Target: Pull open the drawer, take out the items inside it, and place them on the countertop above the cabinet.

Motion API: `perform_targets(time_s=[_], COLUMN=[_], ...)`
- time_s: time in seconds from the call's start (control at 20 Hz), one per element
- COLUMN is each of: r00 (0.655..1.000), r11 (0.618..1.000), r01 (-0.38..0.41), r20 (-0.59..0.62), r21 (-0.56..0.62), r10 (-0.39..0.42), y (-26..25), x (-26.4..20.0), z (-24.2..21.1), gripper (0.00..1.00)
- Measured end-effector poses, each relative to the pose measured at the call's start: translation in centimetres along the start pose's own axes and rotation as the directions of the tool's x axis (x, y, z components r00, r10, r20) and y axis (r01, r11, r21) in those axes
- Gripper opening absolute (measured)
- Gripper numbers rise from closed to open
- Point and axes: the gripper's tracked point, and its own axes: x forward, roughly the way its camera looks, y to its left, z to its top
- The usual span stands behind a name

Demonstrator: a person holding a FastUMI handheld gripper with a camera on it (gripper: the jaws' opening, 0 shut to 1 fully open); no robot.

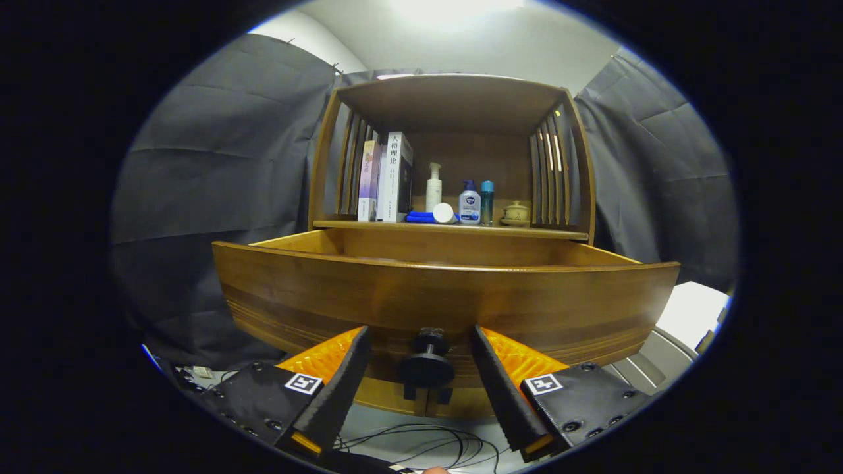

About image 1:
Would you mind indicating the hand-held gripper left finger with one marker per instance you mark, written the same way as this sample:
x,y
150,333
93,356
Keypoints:
x,y
336,393

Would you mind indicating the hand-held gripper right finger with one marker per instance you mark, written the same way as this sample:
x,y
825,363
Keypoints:
x,y
507,393

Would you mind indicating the black drawer knob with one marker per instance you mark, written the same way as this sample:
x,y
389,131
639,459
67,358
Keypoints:
x,y
427,368

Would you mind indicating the wooden drawer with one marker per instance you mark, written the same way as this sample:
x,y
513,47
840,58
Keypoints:
x,y
395,296

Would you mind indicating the white and green tube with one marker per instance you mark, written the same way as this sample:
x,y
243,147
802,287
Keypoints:
x,y
444,213

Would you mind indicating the wooden cabinet door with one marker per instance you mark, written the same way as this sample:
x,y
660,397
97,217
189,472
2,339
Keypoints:
x,y
467,407
382,398

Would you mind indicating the wooden cabinet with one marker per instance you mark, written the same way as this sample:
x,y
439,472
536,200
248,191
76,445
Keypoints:
x,y
454,99

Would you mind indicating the white plug adapter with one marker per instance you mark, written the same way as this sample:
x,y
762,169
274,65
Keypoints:
x,y
201,372

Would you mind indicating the grey ribbed panel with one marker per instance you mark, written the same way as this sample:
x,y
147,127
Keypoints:
x,y
652,365

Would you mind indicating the tan lidded teacup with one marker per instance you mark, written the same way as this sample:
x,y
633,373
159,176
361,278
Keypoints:
x,y
516,214

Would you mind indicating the white bottle with blue label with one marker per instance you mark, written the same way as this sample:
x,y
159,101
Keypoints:
x,y
469,204

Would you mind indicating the teal bottle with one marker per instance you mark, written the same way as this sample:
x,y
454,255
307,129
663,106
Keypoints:
x,y
487,201

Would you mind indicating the blue folded cloth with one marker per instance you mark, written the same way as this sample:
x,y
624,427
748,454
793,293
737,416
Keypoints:
x,y
421,216

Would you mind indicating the white panel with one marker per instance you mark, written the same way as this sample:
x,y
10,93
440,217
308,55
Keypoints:
x,y
691,313

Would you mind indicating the white pump bottle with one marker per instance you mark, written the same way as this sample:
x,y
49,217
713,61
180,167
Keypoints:
x,y
433,191

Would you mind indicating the purple book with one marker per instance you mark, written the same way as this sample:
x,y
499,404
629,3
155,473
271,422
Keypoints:
x,y
367,178

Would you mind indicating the white book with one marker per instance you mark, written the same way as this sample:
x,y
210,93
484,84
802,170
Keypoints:
x,y
395,174

